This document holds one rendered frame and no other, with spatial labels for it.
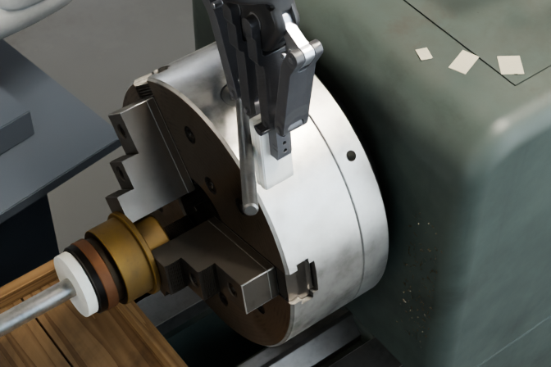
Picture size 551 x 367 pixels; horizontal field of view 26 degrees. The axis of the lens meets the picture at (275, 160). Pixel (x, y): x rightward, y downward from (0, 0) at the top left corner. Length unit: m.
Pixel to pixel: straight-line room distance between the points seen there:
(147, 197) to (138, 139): 0.06
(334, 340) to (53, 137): 0.61
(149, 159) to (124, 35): 1.94
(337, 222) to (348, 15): 0.22
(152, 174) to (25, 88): 0.73
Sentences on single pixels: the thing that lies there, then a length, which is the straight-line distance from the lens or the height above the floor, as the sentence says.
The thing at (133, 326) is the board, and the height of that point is 0.89.
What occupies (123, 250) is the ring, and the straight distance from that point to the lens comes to 1.18.
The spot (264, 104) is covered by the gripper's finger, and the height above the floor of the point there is 1.38.
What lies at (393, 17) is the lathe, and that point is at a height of 1.26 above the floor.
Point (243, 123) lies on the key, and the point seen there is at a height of 1.32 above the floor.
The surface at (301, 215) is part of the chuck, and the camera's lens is 1.13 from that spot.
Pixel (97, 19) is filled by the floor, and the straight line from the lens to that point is 3.21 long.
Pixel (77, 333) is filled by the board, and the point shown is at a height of 0.89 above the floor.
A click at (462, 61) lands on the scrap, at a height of 1.26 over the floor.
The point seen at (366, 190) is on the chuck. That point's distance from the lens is 1.16.
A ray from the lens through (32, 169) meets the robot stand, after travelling 1.78.
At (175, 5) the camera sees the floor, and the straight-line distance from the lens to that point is 3.23.
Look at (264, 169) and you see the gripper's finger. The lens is 0.98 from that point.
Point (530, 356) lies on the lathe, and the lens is 1.52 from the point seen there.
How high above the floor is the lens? 2.03
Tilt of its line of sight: 46 degrees down
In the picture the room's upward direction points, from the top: straight up
